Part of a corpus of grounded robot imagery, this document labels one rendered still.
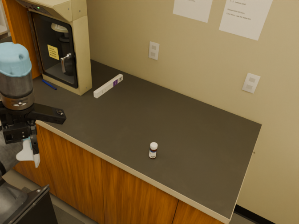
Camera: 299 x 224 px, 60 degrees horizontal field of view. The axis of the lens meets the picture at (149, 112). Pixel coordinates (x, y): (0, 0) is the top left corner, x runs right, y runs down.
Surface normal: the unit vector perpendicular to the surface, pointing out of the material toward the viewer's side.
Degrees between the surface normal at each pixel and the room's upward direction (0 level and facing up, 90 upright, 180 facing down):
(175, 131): 0
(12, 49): 8
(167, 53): 90
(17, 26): 90
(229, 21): 90
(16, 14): 90
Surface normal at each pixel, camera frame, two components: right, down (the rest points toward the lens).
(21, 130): 0.44, 0.68
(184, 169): 0.08, -0.76
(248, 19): -0.49, 0.52
